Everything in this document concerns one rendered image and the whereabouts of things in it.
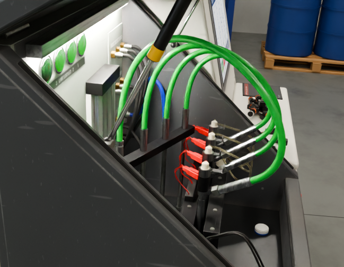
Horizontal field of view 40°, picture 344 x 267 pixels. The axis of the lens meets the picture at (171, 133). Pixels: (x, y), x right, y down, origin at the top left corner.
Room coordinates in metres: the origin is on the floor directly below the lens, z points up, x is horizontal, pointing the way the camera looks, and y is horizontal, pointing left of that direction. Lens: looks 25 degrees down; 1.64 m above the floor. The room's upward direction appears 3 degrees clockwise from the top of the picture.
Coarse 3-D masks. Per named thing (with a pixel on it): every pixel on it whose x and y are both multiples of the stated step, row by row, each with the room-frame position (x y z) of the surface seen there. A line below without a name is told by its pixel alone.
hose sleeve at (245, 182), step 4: (240, 180) 0.80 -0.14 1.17; (244, 180) 0.79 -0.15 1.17; (248, 180) 0.79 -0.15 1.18; (224, 184) 0.82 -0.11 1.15; (228, 184) 0.81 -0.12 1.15; (232, 184) 0.81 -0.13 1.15; (236, 184) 0.80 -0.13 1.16; (240, 184) 0.80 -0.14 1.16; (244, 184) 0.79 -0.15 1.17; (248, 184) 0.79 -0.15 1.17; (252, 184) 0.79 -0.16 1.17; (220, 188) 0.82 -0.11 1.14; (224, 188) 0.81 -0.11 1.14; (228, 188) 0.81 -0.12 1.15; (232, 188) 0.80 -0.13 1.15; (236, 188) 0.80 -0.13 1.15; (240, 188) 0.80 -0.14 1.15; (220, 192) 0.82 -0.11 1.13; (224, 192) 0.81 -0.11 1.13
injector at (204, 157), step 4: (204, 152) 1.01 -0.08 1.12; (204, 156) 1.01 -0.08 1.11; (208, 156) 1.00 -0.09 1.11; (212, 156) 1.01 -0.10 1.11; (204, 160) 1.01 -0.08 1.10; (208, 160) 1.00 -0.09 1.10; (212, 160) 1.01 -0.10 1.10; (212, 164) 1.01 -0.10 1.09; (212, 172) 1.01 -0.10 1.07; (212, 176) 1.01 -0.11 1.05; (204, 216) 1.01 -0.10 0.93; (204, 220) 1.01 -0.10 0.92; (204, 224) 1.01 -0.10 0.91
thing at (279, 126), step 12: (180, 36) 0.88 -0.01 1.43; (144, 48) 0.93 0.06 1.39; (216, 48) 0.84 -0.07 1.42; (228, 60) 0.83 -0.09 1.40; (132, 72) 0.94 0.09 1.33; (240, 72) 0.82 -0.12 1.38; (252, 84) 0.80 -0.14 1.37; (120, 96) 0.96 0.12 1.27; (264, 96) 0.79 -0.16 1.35; (120, 108) 0.96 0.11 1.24; (276, 108) 0.78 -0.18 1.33; (276, 120) 0.77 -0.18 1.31; (120, 132) 0.96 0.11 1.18; (120, 144) 0.96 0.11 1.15; (276, 156) 0.77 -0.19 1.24; (276, 168) 0.76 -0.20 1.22; (252, 180) 0.79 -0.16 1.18
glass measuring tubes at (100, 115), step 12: (96, 72) 1.05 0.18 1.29; (108, 72) 1.06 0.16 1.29; (96, 84) 0.98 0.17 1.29; (108, 84) 1.02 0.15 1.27; (96, 96) 0.99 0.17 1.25; (108, 96) 1.06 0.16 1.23; (96, 108) 0.99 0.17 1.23; (108, 108) 1.06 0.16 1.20; (96, 120) 0.99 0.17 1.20; (108, 120) 1.06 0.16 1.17; (108, 132) 1.06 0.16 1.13
